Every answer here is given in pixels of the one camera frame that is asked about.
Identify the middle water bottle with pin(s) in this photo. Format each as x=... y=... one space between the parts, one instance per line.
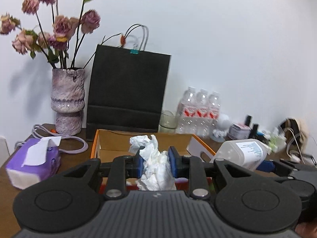
x=202 y=113

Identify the small tin box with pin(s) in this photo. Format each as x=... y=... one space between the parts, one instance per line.
x=239 y=132

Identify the purple tissue pack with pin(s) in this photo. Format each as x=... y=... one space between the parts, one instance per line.
x=35 y=161

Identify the red orange cardboard box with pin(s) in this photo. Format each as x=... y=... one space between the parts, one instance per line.
x=111 y=144

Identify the person right hand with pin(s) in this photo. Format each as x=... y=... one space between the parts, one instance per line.
x=307 y=229

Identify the water bottle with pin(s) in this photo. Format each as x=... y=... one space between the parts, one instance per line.
x=202 y=113
x=186 y=112
x=214 y=105

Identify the right water bottle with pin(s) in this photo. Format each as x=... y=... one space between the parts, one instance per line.
x=214 y=105

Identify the purple ceramic vase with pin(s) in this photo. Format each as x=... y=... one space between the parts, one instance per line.
x=67 y=100

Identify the glass cup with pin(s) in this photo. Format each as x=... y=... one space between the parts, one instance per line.
x=167 y=122

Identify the left water bottle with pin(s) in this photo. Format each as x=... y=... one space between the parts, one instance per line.
x=186 y=112

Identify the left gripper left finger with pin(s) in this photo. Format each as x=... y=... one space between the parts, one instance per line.
x=117 y=172

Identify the white robot figurine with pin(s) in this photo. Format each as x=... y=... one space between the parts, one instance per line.
x=221 y=128

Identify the clear plastic wipes jar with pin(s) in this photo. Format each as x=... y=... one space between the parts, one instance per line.
x=248 y=153

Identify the dried pink roses bouquet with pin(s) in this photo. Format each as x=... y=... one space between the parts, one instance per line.
x=56 y=36

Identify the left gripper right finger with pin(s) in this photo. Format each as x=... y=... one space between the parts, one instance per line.
x=193 y=170

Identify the teal binder clip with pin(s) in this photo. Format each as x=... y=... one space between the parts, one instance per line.
x=135 y=49

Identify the black paper bag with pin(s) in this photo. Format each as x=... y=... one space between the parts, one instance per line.
x=126 y=90

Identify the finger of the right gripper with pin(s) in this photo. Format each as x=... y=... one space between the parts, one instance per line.
x=266 y=166

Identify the white tissue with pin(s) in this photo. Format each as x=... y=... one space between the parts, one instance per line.
x=156 y=174

